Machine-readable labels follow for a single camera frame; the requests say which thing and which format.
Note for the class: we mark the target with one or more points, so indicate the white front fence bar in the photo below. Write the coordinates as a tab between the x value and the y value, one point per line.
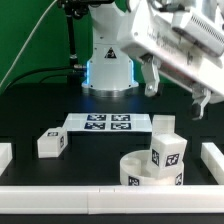
111	199

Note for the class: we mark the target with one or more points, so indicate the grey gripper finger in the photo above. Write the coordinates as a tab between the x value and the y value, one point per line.
150	70
201	97

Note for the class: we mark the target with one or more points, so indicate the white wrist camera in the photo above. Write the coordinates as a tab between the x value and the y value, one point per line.
196	22

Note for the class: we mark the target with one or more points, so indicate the white right fence bar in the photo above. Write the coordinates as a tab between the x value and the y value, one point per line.
213	158

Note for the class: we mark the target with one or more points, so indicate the white left fence bar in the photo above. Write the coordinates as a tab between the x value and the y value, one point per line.
5	156

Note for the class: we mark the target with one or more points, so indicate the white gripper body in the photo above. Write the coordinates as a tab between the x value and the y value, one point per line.
146	29

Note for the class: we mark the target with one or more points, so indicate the white fence bar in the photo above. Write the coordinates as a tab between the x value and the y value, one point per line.
5	156
111	199
213	158

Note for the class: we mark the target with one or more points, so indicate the white marker base plate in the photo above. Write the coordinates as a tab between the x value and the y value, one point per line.
106	122

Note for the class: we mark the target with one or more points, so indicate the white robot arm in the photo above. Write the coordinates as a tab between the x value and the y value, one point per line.
107	55

